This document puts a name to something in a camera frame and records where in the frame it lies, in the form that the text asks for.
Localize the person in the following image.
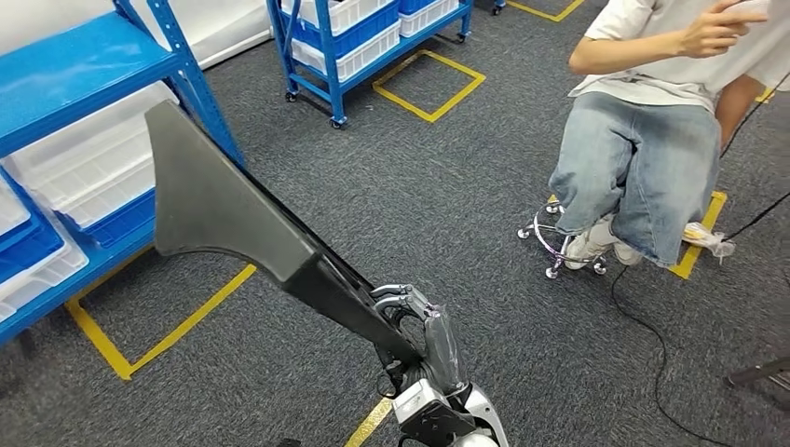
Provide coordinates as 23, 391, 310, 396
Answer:
548, 0, 790, 271

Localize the blue wheeled storage rack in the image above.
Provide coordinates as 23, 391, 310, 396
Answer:
266, 0, 475, 130

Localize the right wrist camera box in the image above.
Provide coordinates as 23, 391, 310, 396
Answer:
391, 377, 478, 447

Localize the yellow floor tape line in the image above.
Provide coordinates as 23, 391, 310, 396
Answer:
506, 0, 584, 22
669, 191, 729, 280
344, 398, 394, 447

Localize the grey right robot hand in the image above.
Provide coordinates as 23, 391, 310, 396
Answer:
370, 282, 471, 401

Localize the clear plastic bag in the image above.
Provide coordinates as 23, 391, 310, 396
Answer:
681, 222, 737, 261

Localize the black floor cable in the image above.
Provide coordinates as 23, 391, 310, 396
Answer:
609, 191, 790, 447

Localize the person's hand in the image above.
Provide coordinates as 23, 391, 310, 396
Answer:
678, 0, 770, 60

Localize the black furniture leg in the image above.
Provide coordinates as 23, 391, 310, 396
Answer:
723, 358, 790, 393

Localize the yellow floor tape square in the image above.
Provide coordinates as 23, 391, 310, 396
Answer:
372, 48, 487, 123

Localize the black plastic plate frame part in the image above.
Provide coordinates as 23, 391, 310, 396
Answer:
144, 100, 429, 372

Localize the thin black hanging cable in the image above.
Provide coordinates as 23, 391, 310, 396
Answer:
718, 71, 790, 158

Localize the white handheld device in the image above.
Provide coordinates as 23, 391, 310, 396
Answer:
722, 0, 772, 19

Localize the chrome wheeled stool base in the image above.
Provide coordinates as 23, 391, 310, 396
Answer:
517, 196, 609, 280

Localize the blue metal shelf rack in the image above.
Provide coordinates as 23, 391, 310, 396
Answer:
0, 0, 248, 348

